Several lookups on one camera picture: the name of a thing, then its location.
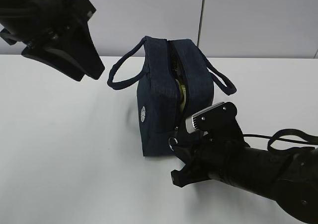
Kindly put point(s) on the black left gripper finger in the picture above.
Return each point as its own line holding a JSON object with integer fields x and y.
{"x": 65, "y": 61}
{"x": 76, "y": 37}

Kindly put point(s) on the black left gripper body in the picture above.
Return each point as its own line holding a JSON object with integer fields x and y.
{"x": 37, "y": 22}

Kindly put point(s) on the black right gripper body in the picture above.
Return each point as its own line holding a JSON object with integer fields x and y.
{"x": 207, "y": 158}

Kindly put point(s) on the green lidded glass container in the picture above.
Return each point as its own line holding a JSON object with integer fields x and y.
{"x": 183, "y": 95}

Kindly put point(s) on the dark navy lunch bag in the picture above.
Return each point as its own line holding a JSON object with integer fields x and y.
{"x": 158, "y": 95}

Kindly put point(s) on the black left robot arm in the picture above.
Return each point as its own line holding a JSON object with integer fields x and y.
{"x": 55, "y": 33}

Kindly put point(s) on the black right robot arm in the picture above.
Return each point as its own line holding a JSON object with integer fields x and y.
{"x": 286, "y": 172}

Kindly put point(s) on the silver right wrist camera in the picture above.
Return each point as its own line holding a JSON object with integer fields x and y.
{"x": 218, "y": 120}

